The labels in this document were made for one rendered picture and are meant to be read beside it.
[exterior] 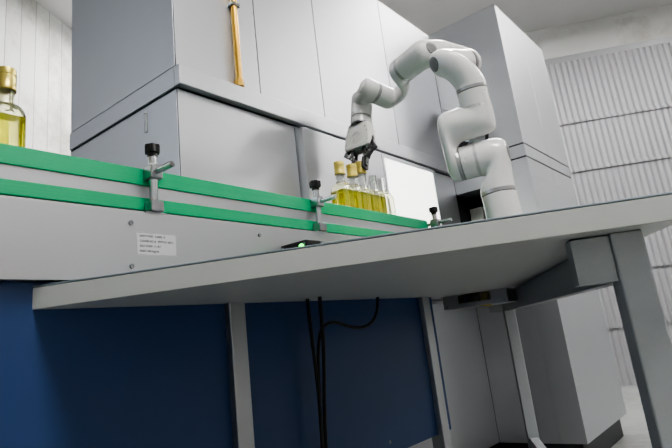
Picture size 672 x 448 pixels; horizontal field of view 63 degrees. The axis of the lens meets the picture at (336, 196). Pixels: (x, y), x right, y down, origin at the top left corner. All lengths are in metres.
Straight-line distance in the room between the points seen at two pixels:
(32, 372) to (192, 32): 1.09
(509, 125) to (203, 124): 1.59
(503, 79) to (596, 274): 2.09
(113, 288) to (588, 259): 0.65
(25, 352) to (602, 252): 0.81
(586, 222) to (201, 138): 1.10
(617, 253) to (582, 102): 4.75
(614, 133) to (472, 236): 4.78
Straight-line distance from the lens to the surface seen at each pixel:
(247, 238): 1.16
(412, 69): 1.74
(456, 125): 1.56
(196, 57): 1.68
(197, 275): 0.80
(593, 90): 5.59
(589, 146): 5.39
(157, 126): 1.62
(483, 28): 2.95
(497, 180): 1.52
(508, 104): 2.76
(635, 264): 0.80
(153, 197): 1.04
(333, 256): 0.74
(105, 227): 0.98
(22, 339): 0.93
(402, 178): 2.30
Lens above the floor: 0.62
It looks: 15 degrees up
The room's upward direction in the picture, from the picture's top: 7 degrees counter-clockwise
